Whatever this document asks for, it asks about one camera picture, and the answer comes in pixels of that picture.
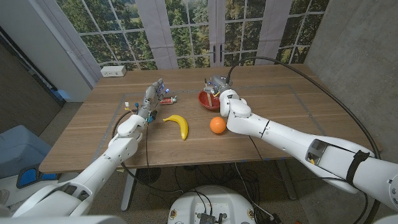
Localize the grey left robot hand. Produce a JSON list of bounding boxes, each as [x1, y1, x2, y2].
[[137, 78, 170, 121]]

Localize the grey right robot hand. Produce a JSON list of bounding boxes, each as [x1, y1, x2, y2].
[[203, 74, 233, 96]]

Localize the red white toothpaste tube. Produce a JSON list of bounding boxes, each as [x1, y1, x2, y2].
[[160, 95, 178, 106]]

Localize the wooden toothbrush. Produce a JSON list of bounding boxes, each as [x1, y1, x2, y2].
[[203, 78, 213, 108]]

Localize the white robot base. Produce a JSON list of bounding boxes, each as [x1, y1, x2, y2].
[[167, 185, 257, 224]]

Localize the red bowl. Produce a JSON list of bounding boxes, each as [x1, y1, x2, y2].
[[197, 90, 222, 112]]

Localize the yellow toy banana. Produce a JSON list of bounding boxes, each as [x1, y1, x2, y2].
[[162, 114, 189, 141]]

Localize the toy orange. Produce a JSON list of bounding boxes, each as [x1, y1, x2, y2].
[[210, 116, 227, 135]]

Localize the white power strip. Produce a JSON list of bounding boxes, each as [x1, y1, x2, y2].
[[99, 65, 127, 78]]

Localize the printed window backdrop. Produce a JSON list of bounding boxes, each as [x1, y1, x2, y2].
[[55, 0, 330, 71]]

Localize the black round fan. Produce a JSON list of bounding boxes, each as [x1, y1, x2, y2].
[[136, 167, 162, 185]]

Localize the white table leg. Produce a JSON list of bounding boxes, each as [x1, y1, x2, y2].
[[120, 168, 137, 212], [275, 158, 299, 200]]

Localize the blue grey chair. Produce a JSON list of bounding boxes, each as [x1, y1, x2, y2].
[[0, 124, 52, 180]]

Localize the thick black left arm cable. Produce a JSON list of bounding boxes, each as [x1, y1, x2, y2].
[[111, 109, 184, 194]]

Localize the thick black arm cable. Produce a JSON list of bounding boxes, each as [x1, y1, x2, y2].
[[226, 56, 382, 224], [111, 109, 184, 194]]

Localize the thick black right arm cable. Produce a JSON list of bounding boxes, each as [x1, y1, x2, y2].
[[226, 56, 382, 224]]

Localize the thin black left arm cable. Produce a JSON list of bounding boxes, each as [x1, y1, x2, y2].
[[144, 124, 152, 184]]

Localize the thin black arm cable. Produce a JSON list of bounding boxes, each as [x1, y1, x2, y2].
[[144, 124, 152, 184], [248, 135, 271, 161]]

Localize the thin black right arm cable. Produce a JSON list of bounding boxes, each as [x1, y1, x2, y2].
[[248, 135, 271, 161]]

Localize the black floor cable bundle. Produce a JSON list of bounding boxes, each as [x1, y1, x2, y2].
[[174, 161, 274, 224]]

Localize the white floor cable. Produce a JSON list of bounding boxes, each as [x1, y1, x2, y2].
[[234, 163, 275, 219]]

